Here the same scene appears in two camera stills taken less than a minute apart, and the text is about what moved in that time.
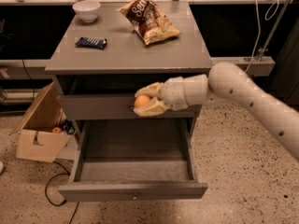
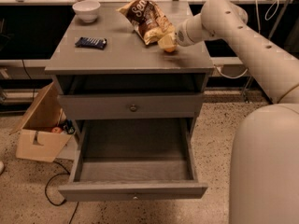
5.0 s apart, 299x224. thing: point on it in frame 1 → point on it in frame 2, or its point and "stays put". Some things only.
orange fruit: (141, 100) → (170, 49)
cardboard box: (35, 139) stays put
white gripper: (174, 93) → (184, 36)
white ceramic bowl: (88, 10) stays put
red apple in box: (57, 130) stays put
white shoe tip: (2, 167) stays put
